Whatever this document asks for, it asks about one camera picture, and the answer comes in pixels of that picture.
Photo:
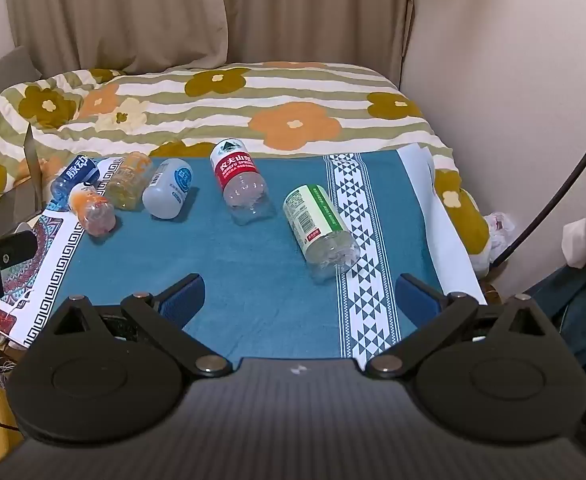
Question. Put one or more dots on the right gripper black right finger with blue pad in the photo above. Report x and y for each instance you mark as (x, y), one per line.
(437, 318)

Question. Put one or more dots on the yellow orange label bottle cup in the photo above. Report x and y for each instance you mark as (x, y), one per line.
(125, 188)

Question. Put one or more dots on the blue patterned cloth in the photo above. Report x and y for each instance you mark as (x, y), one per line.
(260, 298)

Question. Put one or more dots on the white plastic bag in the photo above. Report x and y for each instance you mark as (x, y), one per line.
(501, 233)

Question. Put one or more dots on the dark blue label bottle cup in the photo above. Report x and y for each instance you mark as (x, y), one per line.
(82, 170)

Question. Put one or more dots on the floral striped duvet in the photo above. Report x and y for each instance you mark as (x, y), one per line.
(278, 109)

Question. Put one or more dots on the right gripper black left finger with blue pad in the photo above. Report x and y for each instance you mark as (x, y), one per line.
(162, 317)

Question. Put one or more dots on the red label bottle cup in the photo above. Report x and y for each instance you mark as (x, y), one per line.
(244, 189)

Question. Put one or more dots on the grey cardboard flap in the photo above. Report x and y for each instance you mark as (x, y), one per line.
(25, 201)

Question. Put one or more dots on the grey headboard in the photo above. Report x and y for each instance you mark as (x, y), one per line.
(16, 67)

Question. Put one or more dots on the white blue label bottle cup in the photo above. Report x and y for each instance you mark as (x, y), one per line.
(168, 189)

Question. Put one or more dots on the green label bottle cup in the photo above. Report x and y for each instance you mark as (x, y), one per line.
(327, 245)

